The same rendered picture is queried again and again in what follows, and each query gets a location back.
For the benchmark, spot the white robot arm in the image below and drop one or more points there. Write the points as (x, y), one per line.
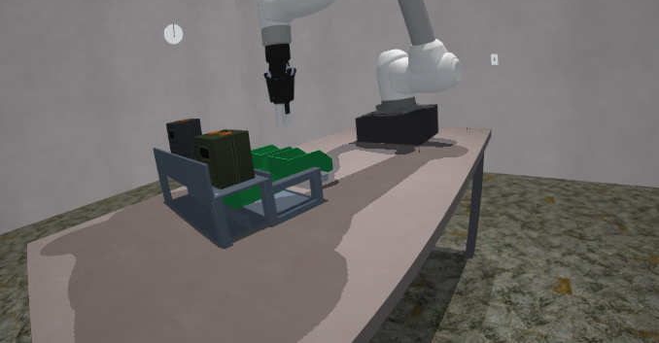
(427, 68)

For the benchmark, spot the green bin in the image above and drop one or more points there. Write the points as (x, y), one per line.
(287, 163)
(245, 197)
(260, 155)

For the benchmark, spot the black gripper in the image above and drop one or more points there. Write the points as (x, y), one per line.
(284, 89)

